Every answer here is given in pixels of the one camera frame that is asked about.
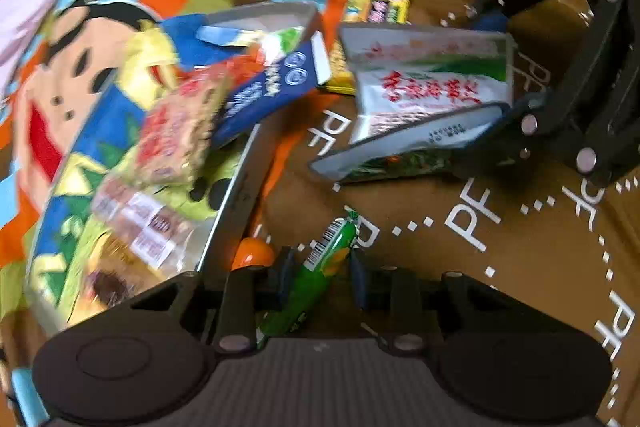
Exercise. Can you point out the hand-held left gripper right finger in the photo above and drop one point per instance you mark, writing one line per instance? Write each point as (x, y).
(358, 278)

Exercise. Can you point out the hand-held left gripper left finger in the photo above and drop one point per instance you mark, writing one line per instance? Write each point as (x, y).
(285, 273)

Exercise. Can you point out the green sausage stick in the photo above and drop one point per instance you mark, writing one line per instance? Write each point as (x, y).
(320, 267)

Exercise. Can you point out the colourful printed tin tray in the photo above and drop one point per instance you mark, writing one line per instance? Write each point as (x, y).
(225, 207)

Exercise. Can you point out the white green snack packet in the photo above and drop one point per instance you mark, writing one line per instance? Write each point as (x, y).
(425, 92)

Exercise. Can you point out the dark blue snack packet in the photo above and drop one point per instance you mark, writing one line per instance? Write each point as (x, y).
(265, 102)

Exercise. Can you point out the brown red snack packet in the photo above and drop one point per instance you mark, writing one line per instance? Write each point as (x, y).
(175, 137)

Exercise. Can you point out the small orange ball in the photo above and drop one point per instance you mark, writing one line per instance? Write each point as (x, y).
(252, 253)

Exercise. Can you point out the yellow snack packet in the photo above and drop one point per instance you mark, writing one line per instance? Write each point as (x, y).
(377, 4)
(340, 67)

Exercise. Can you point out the pink purple snack packet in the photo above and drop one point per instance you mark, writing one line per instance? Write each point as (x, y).
(145, 222)

